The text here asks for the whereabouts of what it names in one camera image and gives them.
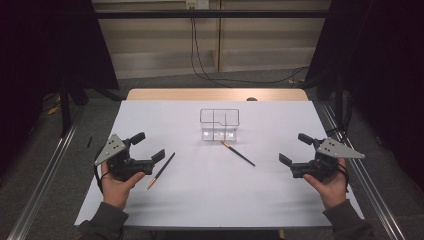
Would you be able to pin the black curtain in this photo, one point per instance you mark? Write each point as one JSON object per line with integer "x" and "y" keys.
{"x": 383, "y": 66}
{"x": 43, "y": 50}

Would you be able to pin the clear acrylic holder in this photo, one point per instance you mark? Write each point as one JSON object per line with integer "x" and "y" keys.
{"x": 220, "y": 133}

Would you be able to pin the person's left hand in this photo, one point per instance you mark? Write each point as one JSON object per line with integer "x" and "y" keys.
{"x": 115, "y": 191}

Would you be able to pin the metal floor rail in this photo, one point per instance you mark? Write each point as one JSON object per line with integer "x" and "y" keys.
{"x": 43, "y": 186}
{"x": 373, "y": 193}

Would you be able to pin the white table mat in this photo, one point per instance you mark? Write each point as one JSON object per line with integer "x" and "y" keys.
{"x": 206, "y": 193}

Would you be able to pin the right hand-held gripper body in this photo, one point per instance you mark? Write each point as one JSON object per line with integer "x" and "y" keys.
{"x": 320, "y": 168}

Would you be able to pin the white wall socket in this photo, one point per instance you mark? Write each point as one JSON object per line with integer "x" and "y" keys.
{"x": 197, "y": 4}

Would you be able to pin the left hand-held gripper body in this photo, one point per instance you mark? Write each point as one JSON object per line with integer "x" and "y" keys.
{"x": 125, "y": 166}

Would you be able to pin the yellow item on floor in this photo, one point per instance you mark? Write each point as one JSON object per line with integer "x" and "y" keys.
{"x": 53, "y": 109}

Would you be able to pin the black metal stand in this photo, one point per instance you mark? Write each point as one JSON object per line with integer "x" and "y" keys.
{"x": 65, "y": 110}
{"x": 339, "y": 100}

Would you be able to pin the wooden table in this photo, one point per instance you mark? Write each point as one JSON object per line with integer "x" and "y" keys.
{"x": 200, "y": 94}

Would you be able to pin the small black stick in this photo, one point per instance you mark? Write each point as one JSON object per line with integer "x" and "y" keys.
{"x": 89, "y": 142}

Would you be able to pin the person's right hand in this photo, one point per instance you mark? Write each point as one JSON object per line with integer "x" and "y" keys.
{"x": 333, "y": 191}

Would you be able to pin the black horizontal bar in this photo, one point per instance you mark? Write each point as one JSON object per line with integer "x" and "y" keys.
{"x": 206, "y": 14}

